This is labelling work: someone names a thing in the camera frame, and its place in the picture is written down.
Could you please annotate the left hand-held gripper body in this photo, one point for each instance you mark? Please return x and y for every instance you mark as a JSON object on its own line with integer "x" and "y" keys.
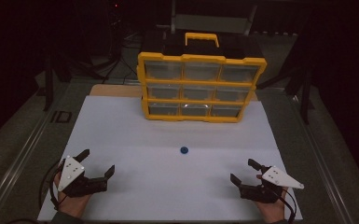
{"x": 74, "y": 183}

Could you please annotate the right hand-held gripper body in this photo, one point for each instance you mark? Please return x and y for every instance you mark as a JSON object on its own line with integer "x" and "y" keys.
{"x": 261, "y": 193}

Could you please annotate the small blue round cap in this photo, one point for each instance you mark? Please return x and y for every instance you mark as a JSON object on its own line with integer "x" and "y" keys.
{"x": 184, "y": 150}

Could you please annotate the clear plastic drawer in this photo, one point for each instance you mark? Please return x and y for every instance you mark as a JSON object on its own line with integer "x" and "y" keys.
{"x": 231, "y": 94}

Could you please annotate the yellow black organizer cabinet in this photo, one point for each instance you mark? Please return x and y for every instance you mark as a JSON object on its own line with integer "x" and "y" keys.
{"x": 199, "y": 58}

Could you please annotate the person's left hand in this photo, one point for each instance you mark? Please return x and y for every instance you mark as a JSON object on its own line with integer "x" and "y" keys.
{"x": 73, "y": 205}

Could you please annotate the person's right hand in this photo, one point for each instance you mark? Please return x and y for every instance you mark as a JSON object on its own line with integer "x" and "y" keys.
{"x": 273, "y": 211}

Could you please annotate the white table sheet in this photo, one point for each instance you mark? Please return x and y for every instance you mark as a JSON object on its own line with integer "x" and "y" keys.
{"x": 155, "y": 186}

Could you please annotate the black metal stand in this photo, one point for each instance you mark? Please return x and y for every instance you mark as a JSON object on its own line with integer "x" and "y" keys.
{"x": 305, "y": 102}
{"x": 48, "y": 87}

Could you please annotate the black tripod stand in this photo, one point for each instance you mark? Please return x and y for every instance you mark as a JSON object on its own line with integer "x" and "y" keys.
{"x": 117, "y": 46}

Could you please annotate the grid of clear drawers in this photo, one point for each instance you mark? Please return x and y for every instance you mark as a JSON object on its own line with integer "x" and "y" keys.
{"x": 163, "y": 70}

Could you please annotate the grey metal rail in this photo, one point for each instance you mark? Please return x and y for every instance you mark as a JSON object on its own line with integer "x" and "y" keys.
{"x": 12, "y": 168}
{"x": 320, "y": 161}

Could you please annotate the grey metal chair frame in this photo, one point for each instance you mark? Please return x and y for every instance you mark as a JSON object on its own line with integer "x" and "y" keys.
{"x": 211, "y": 23}

